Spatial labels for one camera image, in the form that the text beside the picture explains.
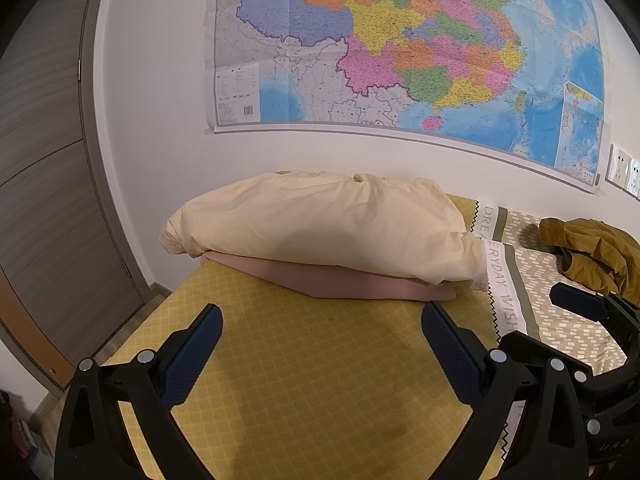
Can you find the colourful wall map poster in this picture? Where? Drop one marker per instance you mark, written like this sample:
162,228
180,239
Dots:
400,60

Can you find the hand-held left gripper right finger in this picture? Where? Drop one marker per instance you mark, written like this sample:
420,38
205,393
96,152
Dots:
450,355

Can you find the cream large jacket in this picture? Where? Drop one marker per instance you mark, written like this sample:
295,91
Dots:
325,230

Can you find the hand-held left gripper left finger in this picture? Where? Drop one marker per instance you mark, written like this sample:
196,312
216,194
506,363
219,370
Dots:
192,355

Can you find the white wall socket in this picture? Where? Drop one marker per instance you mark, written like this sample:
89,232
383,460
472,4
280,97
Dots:
635,176
619,165

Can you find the grey wooden door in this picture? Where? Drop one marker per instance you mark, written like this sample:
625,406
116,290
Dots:
45,160

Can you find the olive brown garment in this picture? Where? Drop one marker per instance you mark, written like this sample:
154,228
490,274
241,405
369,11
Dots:
595,250

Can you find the pink pants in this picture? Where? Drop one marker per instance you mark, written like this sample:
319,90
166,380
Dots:
350,282

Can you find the yellow patterned bed sheet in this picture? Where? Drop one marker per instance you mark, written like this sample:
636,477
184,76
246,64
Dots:
300,370

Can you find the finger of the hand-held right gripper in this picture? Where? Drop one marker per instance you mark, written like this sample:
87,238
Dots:
530,350
580,302

